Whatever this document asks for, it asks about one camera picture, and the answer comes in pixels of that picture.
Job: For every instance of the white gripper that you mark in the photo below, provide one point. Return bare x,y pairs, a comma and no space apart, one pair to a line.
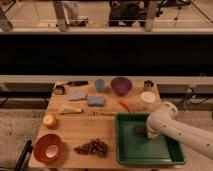
152,134

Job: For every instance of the black eraser block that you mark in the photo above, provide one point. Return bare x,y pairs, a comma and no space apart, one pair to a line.
140,130

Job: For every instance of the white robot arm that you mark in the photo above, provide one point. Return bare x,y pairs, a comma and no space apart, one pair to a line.
162,120

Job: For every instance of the green plastic tray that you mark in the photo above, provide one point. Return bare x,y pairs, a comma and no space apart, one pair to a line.
136,149

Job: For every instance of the white round container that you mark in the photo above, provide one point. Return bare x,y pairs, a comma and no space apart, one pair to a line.
147,98

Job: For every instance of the orange carrot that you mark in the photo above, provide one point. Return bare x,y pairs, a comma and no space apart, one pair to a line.
126,105

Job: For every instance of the small metal cup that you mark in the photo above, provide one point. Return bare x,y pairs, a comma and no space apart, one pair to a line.
148,85

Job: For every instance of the bunch of dark grapes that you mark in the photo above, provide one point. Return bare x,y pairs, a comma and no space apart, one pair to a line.
93,147

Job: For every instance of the purple bowl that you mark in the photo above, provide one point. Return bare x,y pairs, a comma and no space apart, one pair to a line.
121,85

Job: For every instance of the blue-grey cup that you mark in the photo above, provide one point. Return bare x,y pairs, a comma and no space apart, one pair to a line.
99,85

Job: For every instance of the grey-blue folded cloth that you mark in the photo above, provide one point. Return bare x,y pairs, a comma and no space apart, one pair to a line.
76,95

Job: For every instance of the yellow banana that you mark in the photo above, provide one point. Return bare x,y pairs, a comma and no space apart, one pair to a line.
69,110

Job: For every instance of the small white cup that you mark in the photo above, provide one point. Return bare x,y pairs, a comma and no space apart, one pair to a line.
51,151

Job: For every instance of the orange apple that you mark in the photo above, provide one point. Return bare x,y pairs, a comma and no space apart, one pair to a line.
50,121

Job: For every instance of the black peeler tool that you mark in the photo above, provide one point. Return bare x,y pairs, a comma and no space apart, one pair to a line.
60,89

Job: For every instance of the orange bowl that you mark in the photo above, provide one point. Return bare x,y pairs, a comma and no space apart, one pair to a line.
43,143

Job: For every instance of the person in background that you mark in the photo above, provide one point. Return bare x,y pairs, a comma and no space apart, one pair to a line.
127,12

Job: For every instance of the black chair part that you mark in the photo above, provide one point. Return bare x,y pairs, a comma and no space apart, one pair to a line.
26,150

